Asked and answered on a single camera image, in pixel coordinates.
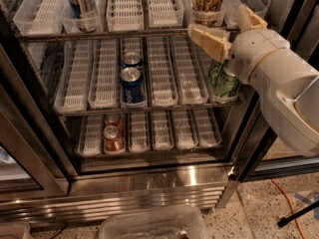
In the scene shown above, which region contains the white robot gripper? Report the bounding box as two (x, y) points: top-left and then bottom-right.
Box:
(187, 4), (290, 85)

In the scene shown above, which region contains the orange tall can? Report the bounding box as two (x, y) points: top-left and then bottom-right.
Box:
(192, 0), (223, 27)

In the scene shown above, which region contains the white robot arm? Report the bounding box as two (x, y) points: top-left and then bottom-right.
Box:
(187, 5), (319, 156)

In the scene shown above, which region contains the green can rear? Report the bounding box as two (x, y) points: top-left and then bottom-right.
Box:
(208, 61), (226, 87)

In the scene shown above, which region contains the green can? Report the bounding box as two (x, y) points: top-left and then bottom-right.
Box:
(208, 61), (226, 87)
(213, 68), (240, 99)

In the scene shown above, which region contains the green can front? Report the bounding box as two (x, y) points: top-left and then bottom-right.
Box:
(213, 68), (240, 99)

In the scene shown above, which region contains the blue Pepsi can rear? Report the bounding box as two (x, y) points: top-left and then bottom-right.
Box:
(122, 52), (143, 71)

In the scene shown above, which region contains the blue pepsi can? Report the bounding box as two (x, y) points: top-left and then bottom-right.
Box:
(120, 68), (145, 104)
(122, 52), (143, 71)

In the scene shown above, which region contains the blue Pepsi can front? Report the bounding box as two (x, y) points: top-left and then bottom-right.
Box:
(120, 68), (145, 104)

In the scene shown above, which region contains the stainless steel fridge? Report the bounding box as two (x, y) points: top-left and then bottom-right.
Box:
(0, 0), (319, 226)

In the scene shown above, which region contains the red can rear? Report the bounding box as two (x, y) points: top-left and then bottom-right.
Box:
(105, 113), (123, 131)

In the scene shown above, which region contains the red can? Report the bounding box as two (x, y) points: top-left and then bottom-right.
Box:
(103, 125), (124, 152)
(105, 113), (123, 131)

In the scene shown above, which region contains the silver blue tall can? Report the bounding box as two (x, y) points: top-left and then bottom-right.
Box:
(69, 0), (99, 32)

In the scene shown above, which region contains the red can front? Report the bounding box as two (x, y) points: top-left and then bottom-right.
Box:
(103, 125), (124, 152)

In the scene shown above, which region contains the black stand leg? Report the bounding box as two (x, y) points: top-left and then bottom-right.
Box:
(277, 200), (319, 227)

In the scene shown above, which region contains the clear plastic bin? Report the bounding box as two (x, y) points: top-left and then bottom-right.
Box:
(99, 205), (209, 239)

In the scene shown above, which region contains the orange cable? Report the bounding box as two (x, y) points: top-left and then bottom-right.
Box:
(270, 178), (307, 239)

